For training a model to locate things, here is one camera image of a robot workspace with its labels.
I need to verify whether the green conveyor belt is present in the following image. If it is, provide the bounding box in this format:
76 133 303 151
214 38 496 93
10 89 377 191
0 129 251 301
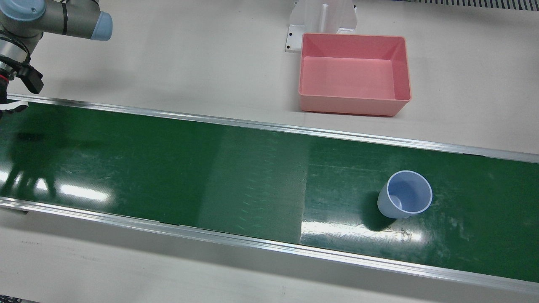
0 100 539 283

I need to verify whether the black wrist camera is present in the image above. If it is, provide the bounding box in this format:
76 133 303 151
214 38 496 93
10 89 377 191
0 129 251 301
16 63 44 95

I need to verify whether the black ribbed grille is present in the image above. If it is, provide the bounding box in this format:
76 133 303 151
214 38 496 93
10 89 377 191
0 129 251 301
396 0 539 11

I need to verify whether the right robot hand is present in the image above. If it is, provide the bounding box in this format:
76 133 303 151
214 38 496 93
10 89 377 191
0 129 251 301
0 82 29 118

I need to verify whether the light blue plastic cup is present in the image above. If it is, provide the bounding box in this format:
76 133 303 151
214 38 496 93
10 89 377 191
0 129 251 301
377 170 434 220

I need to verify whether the pink plastic box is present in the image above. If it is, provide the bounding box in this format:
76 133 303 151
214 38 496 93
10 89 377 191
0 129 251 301
298 32 412 117

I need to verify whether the white metal bracket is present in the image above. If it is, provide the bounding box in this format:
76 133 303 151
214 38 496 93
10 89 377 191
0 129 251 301
284 0 359 53

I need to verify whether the silver conveyor side rail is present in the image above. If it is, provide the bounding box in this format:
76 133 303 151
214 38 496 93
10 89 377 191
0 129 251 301
7 94 539 164
0 195 539 295

